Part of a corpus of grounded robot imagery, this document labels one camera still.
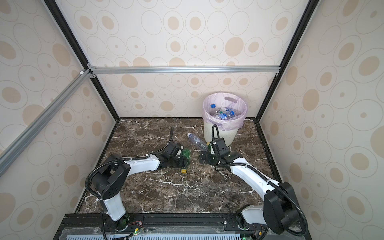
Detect green bottle yellow cap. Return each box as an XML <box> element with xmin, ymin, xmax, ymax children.
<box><xmin>181</xmin><ymin>149</ymin><xmax>190</xmax><ymax>174</ymax></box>

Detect clear bottle purple tint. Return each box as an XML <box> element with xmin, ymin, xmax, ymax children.
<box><xmin>187</xmin><ymin>133</ymin><xmax>208</xmax><ymax>151</ymax></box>

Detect small crushed bottle blue cap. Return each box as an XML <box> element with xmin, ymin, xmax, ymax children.
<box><xmin>214</xmin><ymin>111</ymin><xmax>232</xmax><ymax>121</ymax></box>

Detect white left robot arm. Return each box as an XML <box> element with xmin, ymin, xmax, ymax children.
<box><xmin>85</xmin><ymin>142</ymin><xmax>189</xmax><ymax>222</ymax></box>

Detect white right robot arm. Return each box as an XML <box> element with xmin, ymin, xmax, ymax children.
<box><xmin>199</xmin><ymin>138</ymin><xmax>308</xmax><ymax>237</ymax></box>

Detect white waste bin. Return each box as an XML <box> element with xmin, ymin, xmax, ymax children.
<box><xmin>204</xmin><ymin>122</ymin><xmax>239</xmax><ymax>146</ymax></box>

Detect pink bin liner bag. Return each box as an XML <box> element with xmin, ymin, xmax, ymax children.
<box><xmin>202</xmin><ymin>92</ymin><xmax>248</xmax><ymax>131</ymax></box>

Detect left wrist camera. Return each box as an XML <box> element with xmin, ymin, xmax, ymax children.
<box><xmin>175</xmin><ymin>143</ymin><xmax>184</xmax><ymax>156</ymax></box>

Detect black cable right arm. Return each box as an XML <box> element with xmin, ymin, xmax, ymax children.
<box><xmin>211</xmin><ymin>124</ymin><xmax>309</xmax><ymax>237</ymax></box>

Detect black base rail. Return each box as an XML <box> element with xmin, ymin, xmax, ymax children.
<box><xmin>54</xmin><ymin>213</ymin><xmax>297</xmax><ymax>240</ymax></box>

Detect horizontal aluminium rail back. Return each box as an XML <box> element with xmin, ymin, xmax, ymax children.
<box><xmin>91</xmin><ymin>66</ymin><xmax>280</xmax><ymax>74</ymax></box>

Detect aluminium rail left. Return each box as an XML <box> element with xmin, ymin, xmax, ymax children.
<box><xmin>1</xmin><ymin>70</ymin><xmax>91</xmax><ymax>175</ymax></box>

